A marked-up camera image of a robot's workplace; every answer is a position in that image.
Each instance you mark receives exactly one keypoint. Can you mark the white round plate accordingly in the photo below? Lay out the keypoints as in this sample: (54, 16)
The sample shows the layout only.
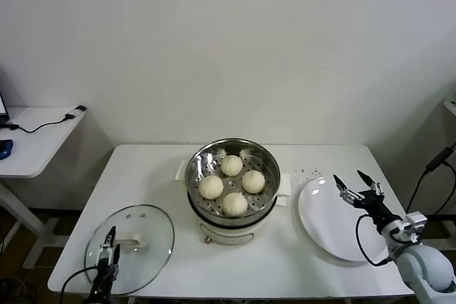
(320, 218)

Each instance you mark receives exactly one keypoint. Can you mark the round glass pot lid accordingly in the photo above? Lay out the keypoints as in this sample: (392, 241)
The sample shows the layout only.
(156, 247)

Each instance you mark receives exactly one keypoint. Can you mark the white electric cooking pot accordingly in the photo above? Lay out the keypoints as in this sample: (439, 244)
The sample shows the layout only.
(228, 236)

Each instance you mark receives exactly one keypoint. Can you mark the grey adapter box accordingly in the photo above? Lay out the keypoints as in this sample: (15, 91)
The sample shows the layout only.
(76, 111)

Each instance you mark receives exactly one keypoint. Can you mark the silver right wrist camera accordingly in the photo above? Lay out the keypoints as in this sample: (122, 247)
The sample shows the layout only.
(415, 225)

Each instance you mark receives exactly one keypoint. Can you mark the white steamed baozi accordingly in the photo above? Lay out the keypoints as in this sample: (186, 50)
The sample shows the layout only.
(231, 165)
(211, 186)
(253, 182)
(234, 204)

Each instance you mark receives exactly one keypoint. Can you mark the blue computer mouse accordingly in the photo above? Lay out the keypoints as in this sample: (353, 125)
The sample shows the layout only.
(5, 149)

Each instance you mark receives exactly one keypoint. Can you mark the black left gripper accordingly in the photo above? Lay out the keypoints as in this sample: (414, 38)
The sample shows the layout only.
(103, 279)

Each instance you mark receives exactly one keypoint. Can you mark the black laptop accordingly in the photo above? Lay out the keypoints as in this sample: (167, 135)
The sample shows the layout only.
(3, 106)

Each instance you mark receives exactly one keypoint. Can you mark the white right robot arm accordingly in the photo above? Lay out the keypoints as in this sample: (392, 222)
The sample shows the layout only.
(424, 268)

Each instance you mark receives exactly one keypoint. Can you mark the perforated steel steamer basket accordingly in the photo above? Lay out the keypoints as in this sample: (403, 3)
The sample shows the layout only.
(267, 165)

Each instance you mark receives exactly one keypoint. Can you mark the white side table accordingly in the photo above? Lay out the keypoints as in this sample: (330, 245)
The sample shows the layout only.
(35, 147)

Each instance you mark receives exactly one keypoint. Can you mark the white shelf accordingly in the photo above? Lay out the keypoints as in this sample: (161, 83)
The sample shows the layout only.
(450, 110)

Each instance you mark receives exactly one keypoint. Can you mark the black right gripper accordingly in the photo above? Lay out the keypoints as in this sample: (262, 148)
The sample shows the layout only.
(375, 204)

